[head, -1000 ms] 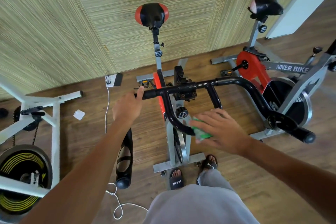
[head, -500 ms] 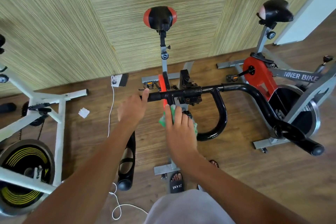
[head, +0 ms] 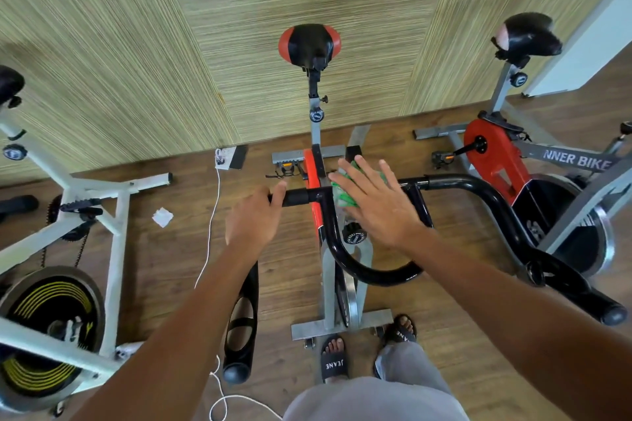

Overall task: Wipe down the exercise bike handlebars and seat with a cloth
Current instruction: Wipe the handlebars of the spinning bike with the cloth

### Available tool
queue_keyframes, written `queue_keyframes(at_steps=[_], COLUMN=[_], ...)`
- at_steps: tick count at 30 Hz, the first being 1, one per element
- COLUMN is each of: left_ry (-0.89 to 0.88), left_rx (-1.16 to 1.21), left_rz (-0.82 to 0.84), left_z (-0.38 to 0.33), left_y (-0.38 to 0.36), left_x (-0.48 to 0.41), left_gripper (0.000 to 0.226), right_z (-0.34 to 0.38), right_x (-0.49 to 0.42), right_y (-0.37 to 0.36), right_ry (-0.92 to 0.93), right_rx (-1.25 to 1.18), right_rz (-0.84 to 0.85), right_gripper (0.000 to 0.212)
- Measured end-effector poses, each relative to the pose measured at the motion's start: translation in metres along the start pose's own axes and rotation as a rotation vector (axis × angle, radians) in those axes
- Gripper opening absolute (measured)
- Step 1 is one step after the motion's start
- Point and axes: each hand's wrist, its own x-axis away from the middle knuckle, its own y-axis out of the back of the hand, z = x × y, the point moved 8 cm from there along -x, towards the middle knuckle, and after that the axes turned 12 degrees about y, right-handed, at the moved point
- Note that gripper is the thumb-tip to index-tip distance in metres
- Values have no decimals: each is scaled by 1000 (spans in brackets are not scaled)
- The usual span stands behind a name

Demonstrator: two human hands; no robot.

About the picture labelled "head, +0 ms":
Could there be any person's left hand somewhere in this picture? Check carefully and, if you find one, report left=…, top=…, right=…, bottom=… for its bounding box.
left=225, top=181, right=290, bottom=254

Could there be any white bike with yellow flywheel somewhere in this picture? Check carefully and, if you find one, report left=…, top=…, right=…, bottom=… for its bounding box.
left=0, top=100, right=174, bottom=417

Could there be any white power socket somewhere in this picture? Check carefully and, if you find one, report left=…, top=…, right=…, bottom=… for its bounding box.
left=214, top=146, right=238, bottom=170

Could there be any black sandal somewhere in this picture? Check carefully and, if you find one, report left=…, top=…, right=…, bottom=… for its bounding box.
left=380, top=313, right=418, bottom=346
left=318, top=335, right=350, bottom=384

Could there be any red and grey spin bike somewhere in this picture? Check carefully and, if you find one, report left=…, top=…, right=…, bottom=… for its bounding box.
left=222, top=23, right=629, bottom=385
left=415, top=11, right=632, bottom=279

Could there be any person's right hand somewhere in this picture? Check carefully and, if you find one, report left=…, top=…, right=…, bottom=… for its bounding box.
left=330, top=154, right=431, bottom=249

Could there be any person's left forearm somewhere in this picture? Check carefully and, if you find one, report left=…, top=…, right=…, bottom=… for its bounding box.
left=74, top=236, right=266, bottom=421

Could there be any green checkered cleaning cloth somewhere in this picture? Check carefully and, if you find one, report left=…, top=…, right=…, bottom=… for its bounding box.
left=330, top=167, right=363, bottom=208

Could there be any person's right forearm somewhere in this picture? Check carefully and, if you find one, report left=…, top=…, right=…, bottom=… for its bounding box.
left=400, top=226, right=632, bottom=421

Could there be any thin white cable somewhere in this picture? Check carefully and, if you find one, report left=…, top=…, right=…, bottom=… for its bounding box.
left=192, top=164, right=282, bottom=421

